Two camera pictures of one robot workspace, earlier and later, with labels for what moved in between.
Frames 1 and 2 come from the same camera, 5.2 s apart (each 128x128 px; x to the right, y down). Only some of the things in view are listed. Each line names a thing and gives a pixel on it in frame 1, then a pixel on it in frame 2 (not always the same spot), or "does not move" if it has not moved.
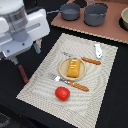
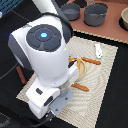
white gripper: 26,28 → 43,98
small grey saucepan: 69,11 does not move
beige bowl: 124,16 does not move
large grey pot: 94,14 does not move
